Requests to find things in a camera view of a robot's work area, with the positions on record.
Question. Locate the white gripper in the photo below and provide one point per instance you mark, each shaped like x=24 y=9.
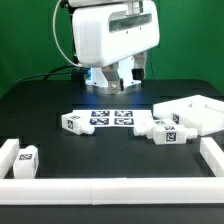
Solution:
x=106 y=34

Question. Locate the white square tabletop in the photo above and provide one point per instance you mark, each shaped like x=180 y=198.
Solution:
x=200 y=112

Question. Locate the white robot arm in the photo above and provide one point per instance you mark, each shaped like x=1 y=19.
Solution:
x=125 y=66

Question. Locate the white tag sheet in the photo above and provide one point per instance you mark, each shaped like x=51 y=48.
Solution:
x=115 y=118

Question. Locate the white U-shaped fence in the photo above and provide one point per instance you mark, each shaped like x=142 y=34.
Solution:
x=102 y=191

